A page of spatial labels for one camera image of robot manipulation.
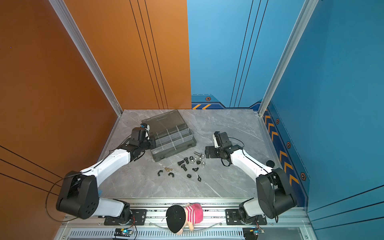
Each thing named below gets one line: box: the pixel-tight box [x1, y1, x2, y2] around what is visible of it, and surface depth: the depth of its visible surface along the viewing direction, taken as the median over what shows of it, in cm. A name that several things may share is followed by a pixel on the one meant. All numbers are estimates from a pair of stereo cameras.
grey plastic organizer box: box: [141, 109, 197, 163], surface depth 104 cm
